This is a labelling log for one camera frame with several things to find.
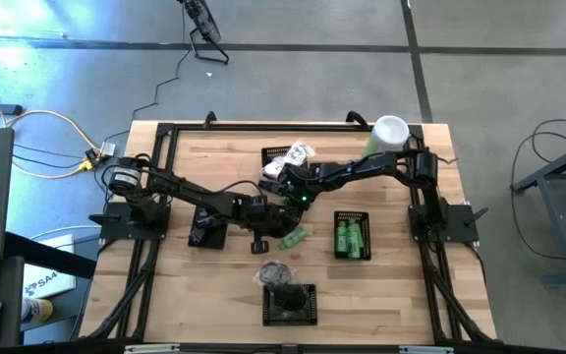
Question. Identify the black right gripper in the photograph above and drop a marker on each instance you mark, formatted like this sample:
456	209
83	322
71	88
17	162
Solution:
299	184

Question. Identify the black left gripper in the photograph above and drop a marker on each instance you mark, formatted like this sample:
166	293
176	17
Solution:
268	221

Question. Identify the green shampoo bottle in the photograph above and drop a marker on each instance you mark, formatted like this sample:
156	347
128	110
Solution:
351	232
359	241
286	200
293	238
342	239

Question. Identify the dark blue toiletry tube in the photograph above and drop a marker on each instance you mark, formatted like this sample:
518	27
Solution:
198	234
203	215
269	187

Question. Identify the clear bag of cotton balls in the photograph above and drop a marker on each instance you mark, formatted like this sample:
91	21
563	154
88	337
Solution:
270	170

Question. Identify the clear bag of cotton swabs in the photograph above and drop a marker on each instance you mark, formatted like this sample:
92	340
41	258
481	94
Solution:
300	151

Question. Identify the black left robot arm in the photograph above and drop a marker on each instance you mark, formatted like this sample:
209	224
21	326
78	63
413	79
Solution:
189	192

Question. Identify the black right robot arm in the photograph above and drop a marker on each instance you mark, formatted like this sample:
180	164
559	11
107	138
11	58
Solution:
361	169

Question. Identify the black slotted plastic basket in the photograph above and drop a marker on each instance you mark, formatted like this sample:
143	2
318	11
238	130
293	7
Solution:
367	236
269	152
216	240
290	323

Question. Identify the black table clamp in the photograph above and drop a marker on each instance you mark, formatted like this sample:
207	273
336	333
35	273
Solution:
209	118
356	118

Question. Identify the white wipes canister green label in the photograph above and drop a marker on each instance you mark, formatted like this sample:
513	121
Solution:
391	133

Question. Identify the white power adapter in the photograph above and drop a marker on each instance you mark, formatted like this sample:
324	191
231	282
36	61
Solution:
107	149

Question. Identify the black floor fan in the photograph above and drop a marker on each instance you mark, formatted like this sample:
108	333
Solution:
204	24

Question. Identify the black desk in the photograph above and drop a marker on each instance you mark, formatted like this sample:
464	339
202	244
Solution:
52	255

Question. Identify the white box with SA4 print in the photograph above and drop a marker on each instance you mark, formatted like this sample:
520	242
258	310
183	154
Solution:
49	282

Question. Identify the yellow and white can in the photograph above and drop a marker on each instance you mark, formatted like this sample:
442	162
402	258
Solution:
39	311

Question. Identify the black aluminium rail frame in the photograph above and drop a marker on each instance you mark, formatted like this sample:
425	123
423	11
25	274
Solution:
263	127

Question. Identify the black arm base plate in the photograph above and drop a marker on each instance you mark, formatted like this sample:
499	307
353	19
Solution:
116	231
460	231

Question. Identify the silver metal bracket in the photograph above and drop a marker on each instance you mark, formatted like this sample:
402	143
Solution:
151	349
426	350

